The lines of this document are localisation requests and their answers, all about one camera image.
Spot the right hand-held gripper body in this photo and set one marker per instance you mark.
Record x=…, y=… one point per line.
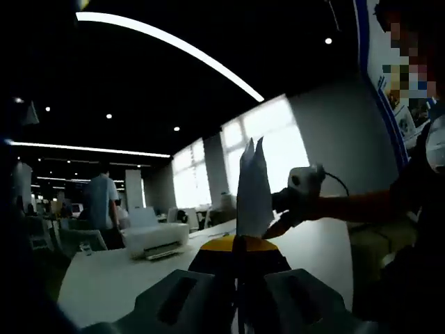
x=306, y=177

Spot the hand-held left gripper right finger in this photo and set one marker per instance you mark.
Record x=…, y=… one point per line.
x=267, y=264

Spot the person's dark shirt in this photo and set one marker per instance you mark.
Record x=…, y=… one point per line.
x=410, y=278

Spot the ceiling light strip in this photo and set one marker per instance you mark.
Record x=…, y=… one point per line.
x=174, y=41
x=87, y=149

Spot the clear drinking glass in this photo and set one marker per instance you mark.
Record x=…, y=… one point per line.
x=86, y=250

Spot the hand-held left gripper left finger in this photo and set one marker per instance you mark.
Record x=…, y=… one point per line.
x=212, y=285

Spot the narrow bright window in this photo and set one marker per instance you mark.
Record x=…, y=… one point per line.
x=191, y=174

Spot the ceiling air conditioner unit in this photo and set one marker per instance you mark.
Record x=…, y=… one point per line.
x=30, y=113

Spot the white printer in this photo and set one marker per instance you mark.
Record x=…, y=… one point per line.
x=156, y=236

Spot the white square pillar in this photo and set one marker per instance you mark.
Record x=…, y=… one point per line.
x=133, y=189

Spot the large bright window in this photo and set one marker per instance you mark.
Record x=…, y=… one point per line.
x=281, y=146

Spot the stack of white printing papers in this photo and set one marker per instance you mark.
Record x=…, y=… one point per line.
x=253, y=195

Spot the blue and white wall poster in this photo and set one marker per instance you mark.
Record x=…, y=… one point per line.
x=375, y=52

